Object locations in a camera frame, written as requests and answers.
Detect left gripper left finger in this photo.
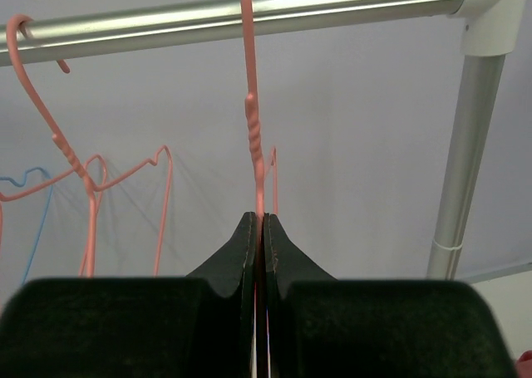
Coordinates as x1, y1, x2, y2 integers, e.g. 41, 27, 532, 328
188, 212, 256, 377

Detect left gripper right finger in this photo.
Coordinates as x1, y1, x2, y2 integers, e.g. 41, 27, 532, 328
264, 214, 336, 377

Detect pink hanger of green shirt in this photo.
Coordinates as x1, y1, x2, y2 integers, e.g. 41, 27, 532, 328
1, 14, 174, 277

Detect light blue hanger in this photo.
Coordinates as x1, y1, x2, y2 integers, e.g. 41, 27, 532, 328
1, 166, 53, 287

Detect pink t shirt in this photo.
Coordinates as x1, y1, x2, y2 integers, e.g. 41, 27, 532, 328
515, 350, 532, 378

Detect pink hanger of orange shirt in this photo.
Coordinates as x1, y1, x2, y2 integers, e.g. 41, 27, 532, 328
78, 155, 107, 277

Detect metal clothes rack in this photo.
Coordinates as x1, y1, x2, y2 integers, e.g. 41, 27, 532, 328
0, 0, 532, 280

